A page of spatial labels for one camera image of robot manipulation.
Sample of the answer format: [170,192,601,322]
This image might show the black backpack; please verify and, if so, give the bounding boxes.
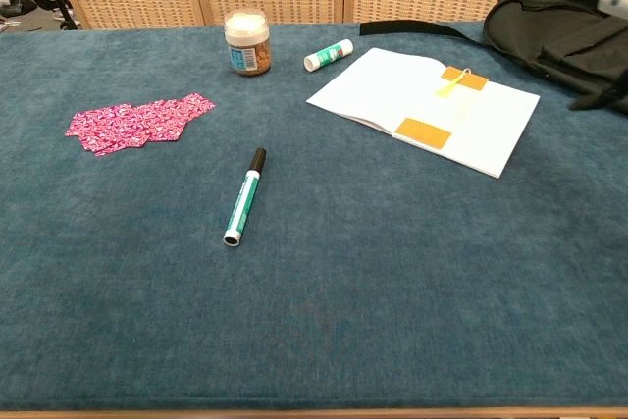
[359,0,628,117]

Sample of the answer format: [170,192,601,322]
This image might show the blue carpet table cover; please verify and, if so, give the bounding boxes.
[0,20,628,413]

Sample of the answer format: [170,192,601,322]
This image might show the brown cardboard strip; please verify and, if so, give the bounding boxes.
[394,65,491,151]

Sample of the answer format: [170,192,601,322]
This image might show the green marker black cap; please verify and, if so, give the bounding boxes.
[223,146,268,247]

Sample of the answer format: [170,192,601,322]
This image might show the white book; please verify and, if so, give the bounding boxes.
[306,47,541,180]

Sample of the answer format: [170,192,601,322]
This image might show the peanut butter jar white lid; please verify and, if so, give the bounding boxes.
[223,7,273,78]

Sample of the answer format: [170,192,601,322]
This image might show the pink patterned paper pieces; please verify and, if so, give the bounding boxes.
[65,91,217,158]

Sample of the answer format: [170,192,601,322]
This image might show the green and white glue stick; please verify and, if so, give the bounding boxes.
[303,38,355,73]

